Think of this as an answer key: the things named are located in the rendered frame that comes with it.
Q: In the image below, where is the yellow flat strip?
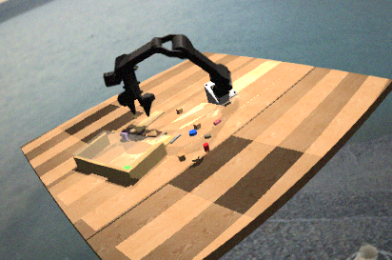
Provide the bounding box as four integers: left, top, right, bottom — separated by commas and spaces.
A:
160, 135, 175, 146

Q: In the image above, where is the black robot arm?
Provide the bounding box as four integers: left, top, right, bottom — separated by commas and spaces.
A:
104, 34, 233, 107

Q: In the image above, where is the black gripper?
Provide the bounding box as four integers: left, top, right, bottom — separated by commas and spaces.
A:
123, 80, 155, 117

